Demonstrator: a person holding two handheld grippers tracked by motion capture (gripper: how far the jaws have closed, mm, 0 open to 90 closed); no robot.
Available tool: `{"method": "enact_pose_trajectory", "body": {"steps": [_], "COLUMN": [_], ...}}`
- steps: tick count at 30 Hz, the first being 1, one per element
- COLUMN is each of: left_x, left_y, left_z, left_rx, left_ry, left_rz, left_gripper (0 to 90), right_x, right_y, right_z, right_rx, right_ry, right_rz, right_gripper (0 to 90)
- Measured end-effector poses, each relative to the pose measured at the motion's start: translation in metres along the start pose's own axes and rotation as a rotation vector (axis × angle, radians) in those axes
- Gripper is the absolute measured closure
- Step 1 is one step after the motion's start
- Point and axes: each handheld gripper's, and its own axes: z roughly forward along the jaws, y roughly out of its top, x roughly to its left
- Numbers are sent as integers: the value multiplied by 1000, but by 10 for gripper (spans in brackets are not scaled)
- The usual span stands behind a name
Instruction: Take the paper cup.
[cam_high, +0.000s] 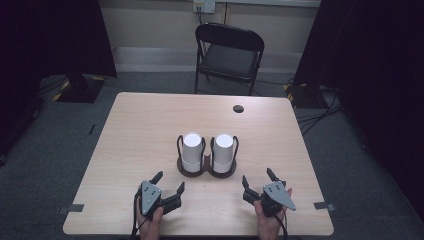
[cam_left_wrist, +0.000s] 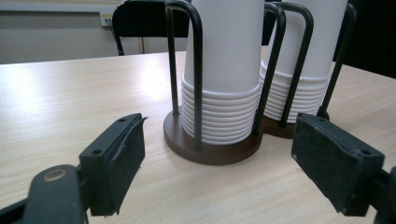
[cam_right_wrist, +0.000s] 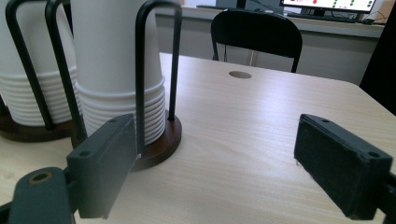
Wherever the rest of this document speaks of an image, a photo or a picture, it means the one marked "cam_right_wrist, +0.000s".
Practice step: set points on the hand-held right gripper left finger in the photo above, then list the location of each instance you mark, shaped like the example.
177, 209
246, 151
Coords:
102, 161

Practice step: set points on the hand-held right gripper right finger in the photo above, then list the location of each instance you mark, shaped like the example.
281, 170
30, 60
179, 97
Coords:
339, 168

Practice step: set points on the stack of white paper cups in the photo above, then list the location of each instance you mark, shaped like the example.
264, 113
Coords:
109, 46
39, 46

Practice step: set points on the black computer mouse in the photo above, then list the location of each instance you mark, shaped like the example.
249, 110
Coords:
368, 21

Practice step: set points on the black keyboard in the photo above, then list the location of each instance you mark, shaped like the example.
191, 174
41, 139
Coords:
320, 17

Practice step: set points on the black chair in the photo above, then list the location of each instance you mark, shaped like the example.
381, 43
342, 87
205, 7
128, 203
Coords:
255, 31

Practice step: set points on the computer monitor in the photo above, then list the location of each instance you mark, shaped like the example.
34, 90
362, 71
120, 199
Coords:
327, 4

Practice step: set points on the black monitor stand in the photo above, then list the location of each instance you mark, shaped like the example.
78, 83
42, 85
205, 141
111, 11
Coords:
241, 3

